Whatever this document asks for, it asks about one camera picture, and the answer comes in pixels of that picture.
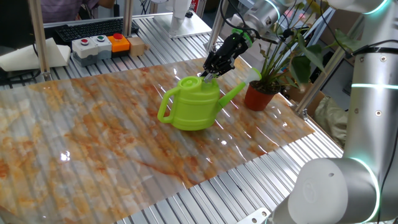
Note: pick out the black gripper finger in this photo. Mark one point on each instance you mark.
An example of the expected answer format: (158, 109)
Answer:
(222, 73)
(206, 73)

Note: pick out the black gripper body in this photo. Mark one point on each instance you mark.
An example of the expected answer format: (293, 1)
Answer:
(225, 54)

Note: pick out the green plastic watering can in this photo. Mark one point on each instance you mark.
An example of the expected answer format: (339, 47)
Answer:
(192, 109)

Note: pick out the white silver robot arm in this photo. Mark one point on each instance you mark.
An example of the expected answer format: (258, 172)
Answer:
(367, 124)

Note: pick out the green plant in terracotta pot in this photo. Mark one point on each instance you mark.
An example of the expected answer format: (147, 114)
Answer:
(258, 99)

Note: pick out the small wooden block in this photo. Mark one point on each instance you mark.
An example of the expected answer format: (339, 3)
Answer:
(136, 46)

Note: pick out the orange emergency stop box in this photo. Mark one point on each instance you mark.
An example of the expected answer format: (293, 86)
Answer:
(119, 45)

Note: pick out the brown cardboard box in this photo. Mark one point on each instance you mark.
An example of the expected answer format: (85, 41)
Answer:
(312, 104)

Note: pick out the grey box with green button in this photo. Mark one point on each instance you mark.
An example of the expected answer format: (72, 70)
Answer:
(102, 46)

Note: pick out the beige fabric bag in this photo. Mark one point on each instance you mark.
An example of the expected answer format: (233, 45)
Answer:
(329, 119)

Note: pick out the brown board panel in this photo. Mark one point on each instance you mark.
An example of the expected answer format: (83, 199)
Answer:
(339, 21)

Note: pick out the black keyboard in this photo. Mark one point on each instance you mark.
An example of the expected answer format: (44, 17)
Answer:
(93, 29)

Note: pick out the grey box with red button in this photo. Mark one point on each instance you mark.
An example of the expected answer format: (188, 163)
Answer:
(83, 51)

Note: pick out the orange marble pattern mat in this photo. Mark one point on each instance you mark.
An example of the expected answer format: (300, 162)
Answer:
(93, 140)

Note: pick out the person in purple shirt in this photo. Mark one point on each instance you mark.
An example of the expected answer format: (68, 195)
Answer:
(59, 11)

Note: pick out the white folded paper cone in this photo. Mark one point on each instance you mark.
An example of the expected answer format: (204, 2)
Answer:
(28, 57)

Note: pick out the black monitor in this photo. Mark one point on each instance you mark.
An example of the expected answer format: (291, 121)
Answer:
(15, 25)

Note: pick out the aluminium frame post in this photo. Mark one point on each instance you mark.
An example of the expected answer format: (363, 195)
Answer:
(311, 93)
(127, 18)
(214, 34)
(38, 37)

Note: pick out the white robot pedestal with plate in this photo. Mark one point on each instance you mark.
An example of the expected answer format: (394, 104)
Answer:
(183, 26)

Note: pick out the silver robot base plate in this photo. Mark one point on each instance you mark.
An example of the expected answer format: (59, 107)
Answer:
(255, 216)

